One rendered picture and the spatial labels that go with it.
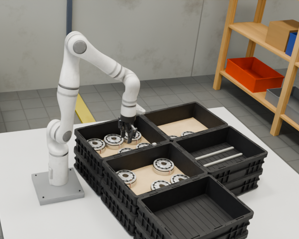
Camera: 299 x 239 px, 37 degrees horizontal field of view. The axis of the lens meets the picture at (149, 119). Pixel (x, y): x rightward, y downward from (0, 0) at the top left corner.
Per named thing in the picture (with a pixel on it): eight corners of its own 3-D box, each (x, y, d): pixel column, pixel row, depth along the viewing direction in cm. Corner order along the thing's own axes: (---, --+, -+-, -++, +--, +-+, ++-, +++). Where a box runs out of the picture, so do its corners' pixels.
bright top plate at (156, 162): (160, 173, 216) (161, 172, 216) (149, 161, 223) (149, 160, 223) (177, 168, 221) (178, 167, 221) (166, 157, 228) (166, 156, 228)
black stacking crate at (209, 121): (168, 160, 234) (171, 141, 229) (137, 132, 255) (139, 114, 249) (225, 142, 255) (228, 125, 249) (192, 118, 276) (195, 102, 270)
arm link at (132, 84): (139, 108, 213) (134, 99, 220) (142, 78, 205) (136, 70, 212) (124, 109, 210) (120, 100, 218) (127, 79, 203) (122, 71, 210)
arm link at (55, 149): (43, 122, 206) (44, 153, 214) (58, 130, 201) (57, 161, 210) (59, 115, 212) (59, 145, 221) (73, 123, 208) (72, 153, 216)
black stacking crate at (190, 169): (133, 220, 192) (135, 199, 187) (100, 181, 213) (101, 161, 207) (204, 193, 213) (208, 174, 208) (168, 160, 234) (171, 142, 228)
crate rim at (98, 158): (100, 164, 208) (100, 160, 207) (72, 133, 229) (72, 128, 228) (170, 144, 229) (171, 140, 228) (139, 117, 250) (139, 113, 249)
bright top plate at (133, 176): (120, 186, 204) (120, 184, 204) (110, 173, 212) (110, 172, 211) (139, 180, 209) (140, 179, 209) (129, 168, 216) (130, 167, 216)
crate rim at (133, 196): (135, 202, 188) (135, 198, 186) (100, 164, 208) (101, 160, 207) (208, 177, 208) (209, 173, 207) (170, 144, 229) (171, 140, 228)
